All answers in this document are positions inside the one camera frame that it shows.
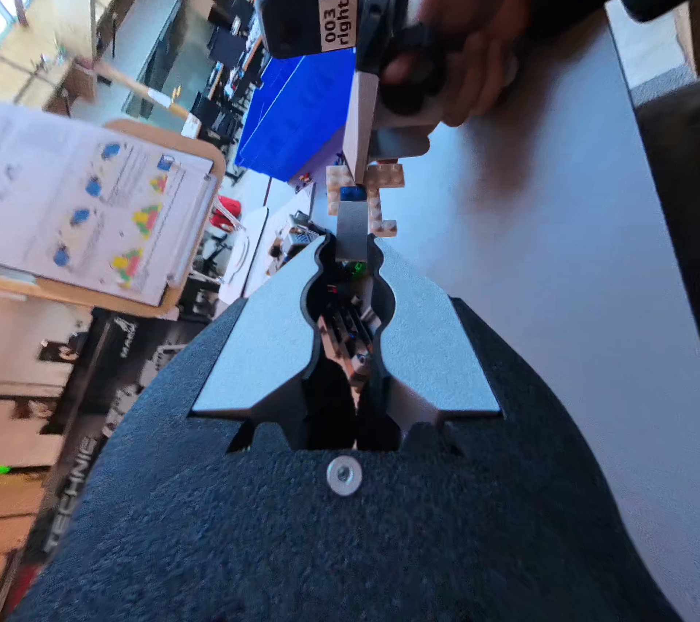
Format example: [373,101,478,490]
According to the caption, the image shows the wooden instruction board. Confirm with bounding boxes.
[0,102,226,317]

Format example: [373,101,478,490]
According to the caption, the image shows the person's right hand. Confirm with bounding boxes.
[380,0,536,128]

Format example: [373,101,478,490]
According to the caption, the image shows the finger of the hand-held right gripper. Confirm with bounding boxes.
[342,72,384,185]

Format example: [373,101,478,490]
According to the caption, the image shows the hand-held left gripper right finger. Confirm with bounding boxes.
[366,236,503,417]

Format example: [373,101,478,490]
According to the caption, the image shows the partly built lego truck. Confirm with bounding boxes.
[268,212,384,393]

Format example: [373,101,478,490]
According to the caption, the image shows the red object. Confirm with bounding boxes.
[210,195,241,234]

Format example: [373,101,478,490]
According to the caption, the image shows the grey lego tile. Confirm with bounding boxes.
[335,200,370,263]

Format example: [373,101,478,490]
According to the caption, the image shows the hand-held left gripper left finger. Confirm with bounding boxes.
[191,234,337,417]

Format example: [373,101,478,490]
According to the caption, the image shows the white lego plate assembly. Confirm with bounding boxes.
[326,162,407,237]

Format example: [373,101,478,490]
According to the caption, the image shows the blue plastic bin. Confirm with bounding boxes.
[235,0,364,182]

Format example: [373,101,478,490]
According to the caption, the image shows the black lego set box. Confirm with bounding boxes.
[33,305,236,573]

